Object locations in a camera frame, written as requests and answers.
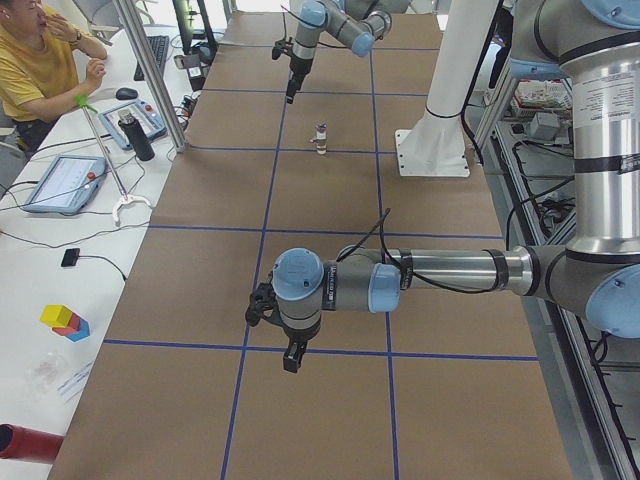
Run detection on blue teach pendant near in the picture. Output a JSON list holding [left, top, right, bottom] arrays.
[[22, 154, 107, 214]]

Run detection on blue teach pendant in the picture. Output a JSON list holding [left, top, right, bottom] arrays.
[[22, 154, 107, 214], [98, 99, 166, 151]]

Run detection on PPR valve with metal handle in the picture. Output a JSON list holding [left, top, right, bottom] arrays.
[[310, 131, 327, 155]]

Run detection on blue teach pendant far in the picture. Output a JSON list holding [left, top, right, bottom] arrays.
[[98, 99, 166, 151]]

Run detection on coloured toy blocks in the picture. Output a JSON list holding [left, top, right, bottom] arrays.
[[40, 304, 90, 342]]

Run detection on small black box device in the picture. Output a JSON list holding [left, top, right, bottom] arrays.
[[61, 248, 80, 268]]

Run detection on aluminium frame post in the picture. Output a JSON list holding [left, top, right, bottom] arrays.
[[113, 0, 186, 153]]

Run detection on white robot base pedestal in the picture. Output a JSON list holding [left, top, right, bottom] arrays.
[[395, 0, 501, 178]]

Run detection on person in yellow shirt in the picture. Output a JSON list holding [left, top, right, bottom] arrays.
[[1, 1, 107, 153]]

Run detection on black computer mouse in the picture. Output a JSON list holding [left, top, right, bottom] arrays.
[[115, 87, 139, 100]]

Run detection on red cylinder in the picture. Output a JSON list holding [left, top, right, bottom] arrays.
[[1, 424, 64, 464]]

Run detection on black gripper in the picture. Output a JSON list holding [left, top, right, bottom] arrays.
[[272, 37, 312, 104], [245, 282, 321, 372]]

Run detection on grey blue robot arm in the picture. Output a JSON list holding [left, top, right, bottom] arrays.
[[272, 1, 392, 104], [251, 12, 533, 376]]

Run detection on black keyboard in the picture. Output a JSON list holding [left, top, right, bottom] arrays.
[[133, 35, 170, 81]]

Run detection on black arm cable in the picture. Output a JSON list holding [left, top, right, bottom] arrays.
[[334, 207, 501, 295], [272, 4, 351, 61]]

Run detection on white grabber stick tool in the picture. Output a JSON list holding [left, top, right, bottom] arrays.
[[74, 93, 154, 227]]

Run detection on black water bottle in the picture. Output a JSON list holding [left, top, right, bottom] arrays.
[[118, 110, 155, 161]]

